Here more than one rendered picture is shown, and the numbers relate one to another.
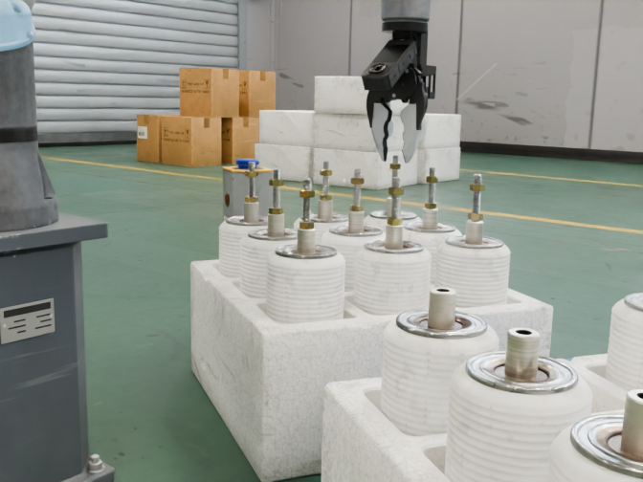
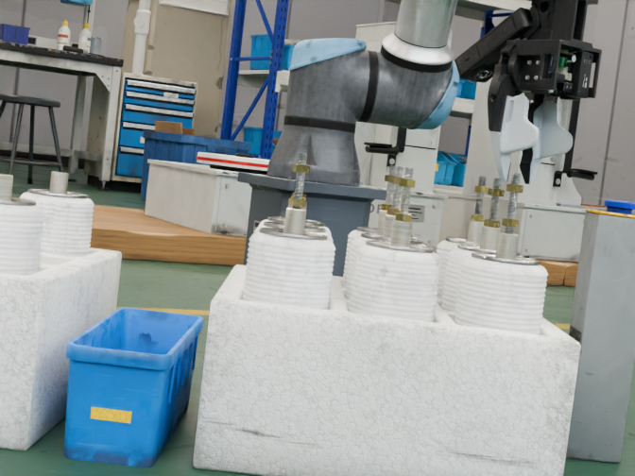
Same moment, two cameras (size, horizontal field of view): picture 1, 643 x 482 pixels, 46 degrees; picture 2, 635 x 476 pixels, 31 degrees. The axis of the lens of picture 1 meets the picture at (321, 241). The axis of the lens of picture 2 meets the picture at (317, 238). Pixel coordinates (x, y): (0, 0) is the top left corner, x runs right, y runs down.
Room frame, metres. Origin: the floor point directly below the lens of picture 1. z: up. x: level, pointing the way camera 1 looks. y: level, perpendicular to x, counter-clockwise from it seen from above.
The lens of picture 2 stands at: (1.45, -1.36, 0.34)
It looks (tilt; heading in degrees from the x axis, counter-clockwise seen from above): 4 degrees down; 111
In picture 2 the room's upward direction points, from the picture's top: 7 degrees clockwise
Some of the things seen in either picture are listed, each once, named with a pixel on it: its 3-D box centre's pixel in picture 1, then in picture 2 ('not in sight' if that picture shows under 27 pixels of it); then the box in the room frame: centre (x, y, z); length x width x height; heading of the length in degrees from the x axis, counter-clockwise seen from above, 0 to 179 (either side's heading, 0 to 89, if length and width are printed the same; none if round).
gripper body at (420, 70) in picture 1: (405, 63); (549, 42); (1.22, -0.13, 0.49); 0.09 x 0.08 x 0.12; 150
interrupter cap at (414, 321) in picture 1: (441, 324); (58, 195); (0.61, -0.10, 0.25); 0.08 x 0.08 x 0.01
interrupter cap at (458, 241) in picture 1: (474, 243); (293, 235); (0.99, -0.20, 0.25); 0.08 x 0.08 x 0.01
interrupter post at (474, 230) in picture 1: (474, 233); (294, 223); (0.99, -0.20, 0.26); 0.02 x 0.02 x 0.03
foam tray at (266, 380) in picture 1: (352, 341); (375, 370); (1.05, -0.05, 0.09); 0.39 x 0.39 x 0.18; 22
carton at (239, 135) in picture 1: (230, 139); not in sight; (5.08, 0.62, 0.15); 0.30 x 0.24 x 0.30; 51
